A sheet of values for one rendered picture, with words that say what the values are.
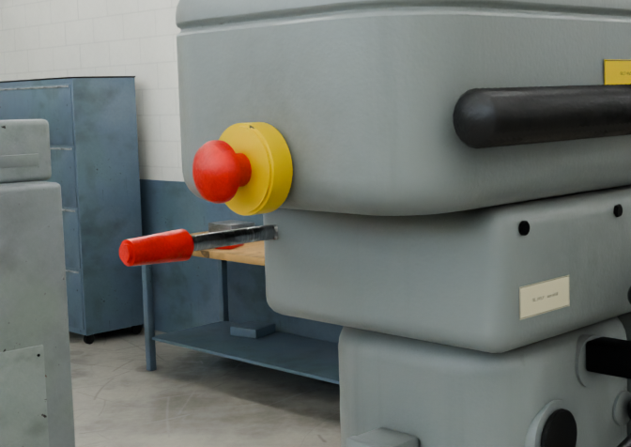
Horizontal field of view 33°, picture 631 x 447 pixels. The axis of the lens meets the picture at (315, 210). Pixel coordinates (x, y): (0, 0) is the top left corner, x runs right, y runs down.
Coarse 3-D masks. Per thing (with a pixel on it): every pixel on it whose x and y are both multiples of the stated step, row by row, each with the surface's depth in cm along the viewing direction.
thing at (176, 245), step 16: (272, 224) 84; (128, 240) 75; (144, 240) 75; (160, 240) 76; (176, 240) 77; (192, 240) 78; (208, 240) 79; (224, 240) 80; (240, 240) 82; (256, 240) 83; (128, 256) 75; (144, 256) 75; (160, 256) 76; (176, 256) 77
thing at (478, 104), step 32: (480, 96) 61; (512, 96) 62; (544, 96) 64; (576, 96) 66; (608, 96) 69; (480, 128) 61; (512, 128) 61; (544, 128) 64; (576, 128) 66; (608, 128) 69
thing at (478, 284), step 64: (320, 256) 81; (384, 256) 76; (448, 256) 72; (512, 256) 70; (576, 256) 75; (320, 320) 83; (384, 320) 77; (448, 320) 72; (512, 320) 70; (576, 320) 76
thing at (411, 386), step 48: (384, 336) 83; (576, 336) 81; (624, 336) 86; (384, 384) 82; (432, 384) 79; (480, 384) 77; (528, 384) 77; (576, 384) 80; (624, 384) 86; (432, 432) 79; (480, 432) 77; (528, 432) 77; (576, 432) 80; (624, 432) 86
